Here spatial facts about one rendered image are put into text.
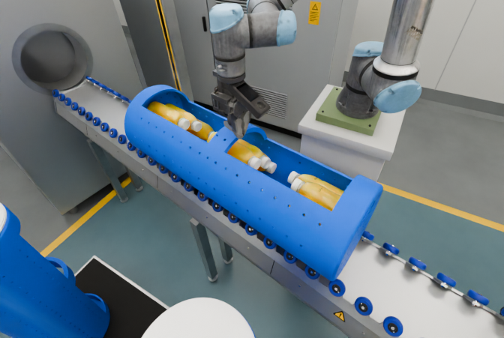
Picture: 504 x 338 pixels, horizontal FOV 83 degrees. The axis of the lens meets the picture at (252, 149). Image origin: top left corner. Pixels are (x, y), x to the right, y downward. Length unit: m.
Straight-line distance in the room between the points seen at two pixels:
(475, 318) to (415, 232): 1.32
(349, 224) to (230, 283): 1.32
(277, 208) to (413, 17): 0.54
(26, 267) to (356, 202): 1.08
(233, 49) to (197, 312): 0.62
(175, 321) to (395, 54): 0.83
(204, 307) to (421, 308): 0.58
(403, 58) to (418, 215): 1.72
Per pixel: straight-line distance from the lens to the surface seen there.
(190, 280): 1.97
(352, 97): 1.02
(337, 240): 0.69
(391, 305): 0.95
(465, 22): 3.38
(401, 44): 0.81
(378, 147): 0.99
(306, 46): 2.25
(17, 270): 1.26
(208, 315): 0.78
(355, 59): 0.98
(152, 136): 1.02
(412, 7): 0.78
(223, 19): 0.66
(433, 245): 2.31
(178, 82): 1.56
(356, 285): 0.94
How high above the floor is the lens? 1.77
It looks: 42 degrees down
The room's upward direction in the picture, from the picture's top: 3 degrees counter-clockwise
